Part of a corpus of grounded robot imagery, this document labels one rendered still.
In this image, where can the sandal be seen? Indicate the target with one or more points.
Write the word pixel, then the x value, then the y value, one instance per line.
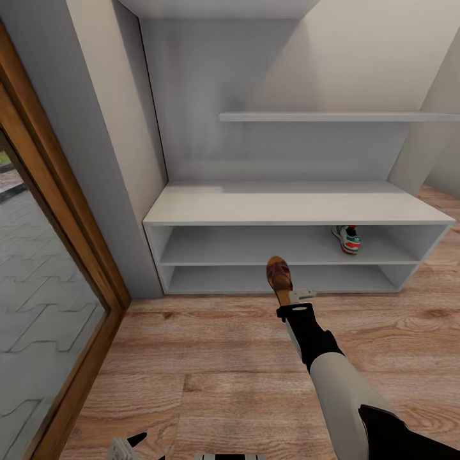
pixel 279 278

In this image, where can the gym shoe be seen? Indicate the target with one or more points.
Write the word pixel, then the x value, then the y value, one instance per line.
pixel 350 240

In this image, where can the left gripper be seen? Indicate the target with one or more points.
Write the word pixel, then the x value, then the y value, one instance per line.
pixel 137 438

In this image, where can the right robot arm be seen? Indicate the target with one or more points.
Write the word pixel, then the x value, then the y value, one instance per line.
pixel 361 423

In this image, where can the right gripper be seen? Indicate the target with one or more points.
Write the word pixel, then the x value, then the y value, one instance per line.
pixel 284 311

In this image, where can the door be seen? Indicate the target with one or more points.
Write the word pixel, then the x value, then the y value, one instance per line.
pixel 62 298

